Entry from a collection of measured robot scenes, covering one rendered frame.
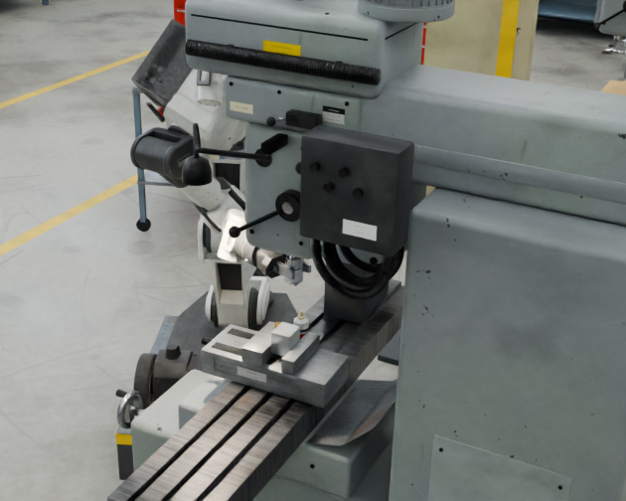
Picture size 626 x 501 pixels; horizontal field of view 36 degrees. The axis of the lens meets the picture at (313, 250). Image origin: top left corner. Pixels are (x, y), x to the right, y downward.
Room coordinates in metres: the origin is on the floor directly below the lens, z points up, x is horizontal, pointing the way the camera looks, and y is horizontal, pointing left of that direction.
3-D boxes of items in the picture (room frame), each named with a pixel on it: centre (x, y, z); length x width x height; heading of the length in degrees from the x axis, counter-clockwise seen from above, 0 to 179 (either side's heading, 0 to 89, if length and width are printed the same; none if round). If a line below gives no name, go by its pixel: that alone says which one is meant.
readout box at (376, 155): (1.71, -0.07, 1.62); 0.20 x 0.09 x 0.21; 64
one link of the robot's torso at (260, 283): (2.98, 0.26, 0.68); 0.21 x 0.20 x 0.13; 177
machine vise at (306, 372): (2.13, 0.09, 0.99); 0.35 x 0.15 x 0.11; 65
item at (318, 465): (2.15, 0.05, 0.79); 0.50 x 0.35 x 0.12; 64
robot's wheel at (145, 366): (2.72, 0.54, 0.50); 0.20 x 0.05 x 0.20; 177
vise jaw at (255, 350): (2.14, 0.11, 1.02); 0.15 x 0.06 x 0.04; 155
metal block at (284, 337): (2.11, 0.06, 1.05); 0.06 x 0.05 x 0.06; 155
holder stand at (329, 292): (2.53, -0.13, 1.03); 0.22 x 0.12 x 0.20; 157
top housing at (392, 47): (2.14, 0.03, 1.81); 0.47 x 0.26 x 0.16; 64
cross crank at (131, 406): (2.37, 0.49, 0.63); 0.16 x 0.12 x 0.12; 64
